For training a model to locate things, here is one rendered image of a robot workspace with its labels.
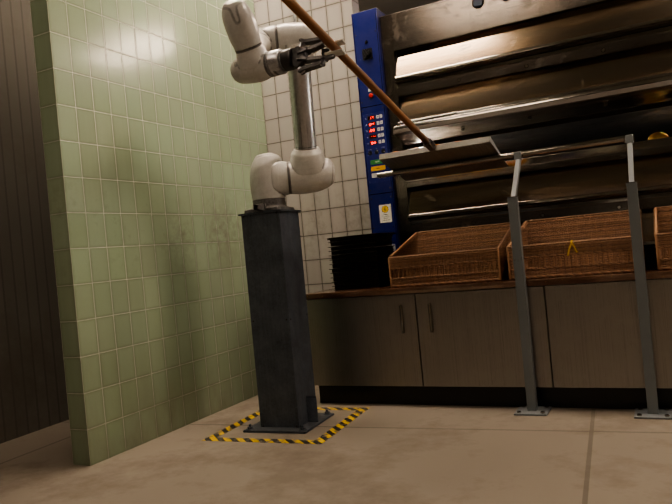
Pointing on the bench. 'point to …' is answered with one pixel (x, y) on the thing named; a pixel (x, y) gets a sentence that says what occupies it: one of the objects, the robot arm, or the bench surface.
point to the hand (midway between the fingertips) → (335, 48)
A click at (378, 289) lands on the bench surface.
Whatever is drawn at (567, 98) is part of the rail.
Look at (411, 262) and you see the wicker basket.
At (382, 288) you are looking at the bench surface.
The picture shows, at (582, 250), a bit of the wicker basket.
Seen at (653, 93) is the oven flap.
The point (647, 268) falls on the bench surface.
